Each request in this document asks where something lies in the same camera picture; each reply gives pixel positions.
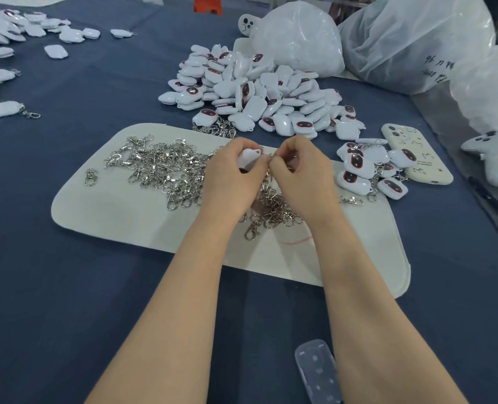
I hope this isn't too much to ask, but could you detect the person's left hand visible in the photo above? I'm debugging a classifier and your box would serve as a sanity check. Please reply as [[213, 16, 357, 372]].
[[202, 137, 271, 226]]

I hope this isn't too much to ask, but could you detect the person's right hand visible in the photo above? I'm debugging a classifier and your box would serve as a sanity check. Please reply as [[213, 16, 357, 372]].
[[268, 135, 345, 226]]

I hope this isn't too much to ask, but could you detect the person's right forearm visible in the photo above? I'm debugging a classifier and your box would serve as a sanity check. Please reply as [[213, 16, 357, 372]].
[[307, 206, 472, 404]]

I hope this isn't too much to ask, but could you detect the person's left forearm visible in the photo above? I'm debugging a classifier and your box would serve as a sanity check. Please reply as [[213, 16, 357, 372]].
[[84, 210, 250, 404]]

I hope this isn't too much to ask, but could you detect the pile of white plastic charms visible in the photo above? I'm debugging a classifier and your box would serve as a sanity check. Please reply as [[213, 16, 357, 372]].
[[0, 5, 72, 59], [158, 44, 367, 137]]

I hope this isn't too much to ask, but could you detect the cluster of charms with clasps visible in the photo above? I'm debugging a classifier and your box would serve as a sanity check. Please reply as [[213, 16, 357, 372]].
[[336, 138, 418, 203]]

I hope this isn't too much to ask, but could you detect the heap of silver metal clasps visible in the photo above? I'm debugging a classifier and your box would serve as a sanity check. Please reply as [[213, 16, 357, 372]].
[[103, 134, 304, 241]]

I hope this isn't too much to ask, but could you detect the phone in cream case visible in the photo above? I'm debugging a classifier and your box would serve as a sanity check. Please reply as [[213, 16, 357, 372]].
[[381, 123, 454, 185]]

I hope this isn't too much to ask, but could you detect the small white plush toy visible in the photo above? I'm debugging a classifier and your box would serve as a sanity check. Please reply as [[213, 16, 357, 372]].
[[237, 14, 257, 38]]

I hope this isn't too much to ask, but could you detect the orange plastic stool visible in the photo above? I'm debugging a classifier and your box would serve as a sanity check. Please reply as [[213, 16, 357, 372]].
[[193, 0, 223, 16]]

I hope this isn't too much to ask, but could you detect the large white plastic bag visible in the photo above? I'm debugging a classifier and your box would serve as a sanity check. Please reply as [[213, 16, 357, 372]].
[[337, 0, 497, 96]]

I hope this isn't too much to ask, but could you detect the clear plastic box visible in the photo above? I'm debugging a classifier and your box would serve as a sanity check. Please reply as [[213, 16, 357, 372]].
[[294, 339, 343, 404]]

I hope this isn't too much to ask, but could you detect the blue table cloth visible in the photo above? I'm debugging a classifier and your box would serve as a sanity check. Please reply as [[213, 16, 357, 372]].
[[0, 0, 498, 404]]

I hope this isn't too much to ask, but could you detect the translucent plastic bag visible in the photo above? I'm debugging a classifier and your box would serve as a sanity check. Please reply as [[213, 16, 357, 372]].
[[449, 41, 498, 136]]

